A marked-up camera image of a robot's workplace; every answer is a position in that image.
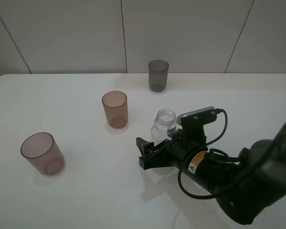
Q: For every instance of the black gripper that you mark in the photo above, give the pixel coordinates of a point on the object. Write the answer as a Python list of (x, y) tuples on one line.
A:
[(170, 148)]

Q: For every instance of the clear plastic water bottle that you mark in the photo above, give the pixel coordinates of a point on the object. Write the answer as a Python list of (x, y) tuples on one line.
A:
[(164, 126)]

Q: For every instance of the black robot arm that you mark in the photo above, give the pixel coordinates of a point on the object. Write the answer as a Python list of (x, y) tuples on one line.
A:
[(242, 186)]

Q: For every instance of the brown translucent middle cup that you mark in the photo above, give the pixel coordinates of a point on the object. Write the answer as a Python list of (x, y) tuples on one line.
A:
[(115, 108)]

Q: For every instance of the dark grey translucent cup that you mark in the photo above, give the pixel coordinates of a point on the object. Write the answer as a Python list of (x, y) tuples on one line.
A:
[(157, 75)]

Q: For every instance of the mauve translucent cup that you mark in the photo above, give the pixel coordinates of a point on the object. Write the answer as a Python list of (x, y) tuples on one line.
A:
[(41, 151)]

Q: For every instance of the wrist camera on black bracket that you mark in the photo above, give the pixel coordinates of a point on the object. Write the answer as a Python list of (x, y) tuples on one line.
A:
[(193, 122)]

